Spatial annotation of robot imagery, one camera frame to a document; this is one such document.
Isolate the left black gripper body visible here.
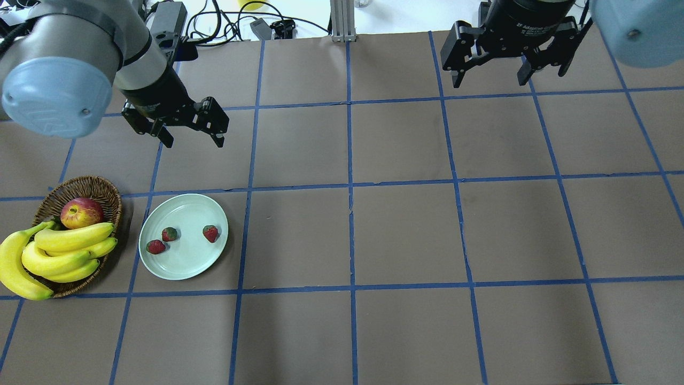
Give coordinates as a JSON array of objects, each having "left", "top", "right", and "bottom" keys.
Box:
[{"left": 121, "top": 69, "right": 196, "bottom": 126}]

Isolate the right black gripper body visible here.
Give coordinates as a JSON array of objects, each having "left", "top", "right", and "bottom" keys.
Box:
[{"left": 478, "top": 1, "right": 574, "bottom": 54}]

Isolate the red strawberry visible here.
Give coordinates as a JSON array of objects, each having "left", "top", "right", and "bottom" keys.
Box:
[
  {"left": 145, "top": 239, "right": 168, "bottom": 255},
  {"left": 161, "top": 227, "right": 179, "bottom": 243},
  {"left": 202, "top": 225, "right": 220, "bottom": 243}
]

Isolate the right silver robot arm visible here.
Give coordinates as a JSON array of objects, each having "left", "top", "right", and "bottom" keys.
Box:
[{"left": 440, "top": 1, "right": 683, "bottom": 88}]

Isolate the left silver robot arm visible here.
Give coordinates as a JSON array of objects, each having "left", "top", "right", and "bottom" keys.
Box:
[{"left": 1, "top": 1, "right": 229, "bottom": 147}]

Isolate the light green plate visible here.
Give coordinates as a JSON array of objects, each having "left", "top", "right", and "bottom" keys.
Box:
[{"left": 138, "top": 194, "right": 229, "bottom": 280}]

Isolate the black power brick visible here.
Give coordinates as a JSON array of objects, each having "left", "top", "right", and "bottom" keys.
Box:
[{"left": 150, "top": 2, "right": 188, "bottom": 39}]

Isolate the red apple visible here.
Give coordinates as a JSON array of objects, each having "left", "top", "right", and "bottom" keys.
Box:
[{"left": 59, "top": 197, "right": 105, "bottom": 229}]

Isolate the wicker fruit basket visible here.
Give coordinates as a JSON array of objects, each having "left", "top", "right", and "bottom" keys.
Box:
[{"left": 27, "top": 175, "right": 123, "bottom": 299}]

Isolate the yellow banana bunch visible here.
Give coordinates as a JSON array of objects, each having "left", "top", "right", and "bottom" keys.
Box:
[{"left": 1, "top": 221, "right": 118, "bottom": 301}]

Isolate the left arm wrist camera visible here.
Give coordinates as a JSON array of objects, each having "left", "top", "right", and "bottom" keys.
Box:
[{"left": 151, "top": 31, "right": 199, "bottom": 65}]

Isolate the aluminium frame post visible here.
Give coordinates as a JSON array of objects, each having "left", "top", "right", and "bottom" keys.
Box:
[{"left": 330, "top": 0, "right": 357, "bottom": 42}]

